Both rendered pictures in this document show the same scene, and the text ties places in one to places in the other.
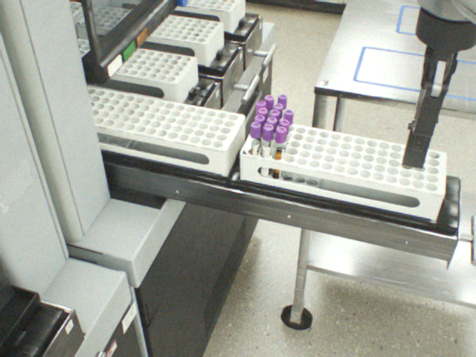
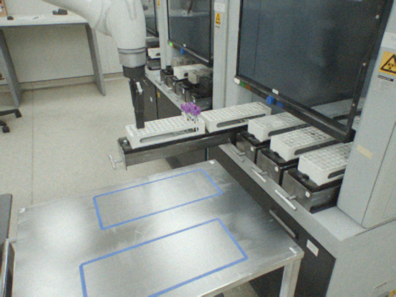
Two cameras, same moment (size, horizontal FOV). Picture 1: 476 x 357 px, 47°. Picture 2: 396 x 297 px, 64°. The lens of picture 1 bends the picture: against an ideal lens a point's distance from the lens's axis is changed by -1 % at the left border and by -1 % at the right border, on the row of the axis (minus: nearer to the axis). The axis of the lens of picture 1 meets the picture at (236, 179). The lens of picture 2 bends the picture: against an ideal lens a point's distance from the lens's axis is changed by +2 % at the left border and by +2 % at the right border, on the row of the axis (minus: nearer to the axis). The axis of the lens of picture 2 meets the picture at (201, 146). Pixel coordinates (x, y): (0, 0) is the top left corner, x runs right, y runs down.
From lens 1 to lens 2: 175 cm
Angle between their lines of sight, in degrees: 99
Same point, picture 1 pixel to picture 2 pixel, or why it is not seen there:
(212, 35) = (278, 140)
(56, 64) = (231, 62)
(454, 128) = not seen: outside the picture
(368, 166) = (155, 126)
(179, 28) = (298, 138)
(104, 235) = not seen: hidden behind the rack
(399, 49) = (201, 202)
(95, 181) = not seen: hidden behind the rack
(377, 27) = (234, 215)
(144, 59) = (278, 123)
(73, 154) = (229, 92)
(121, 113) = (245, 108)
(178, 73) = (256, 123)
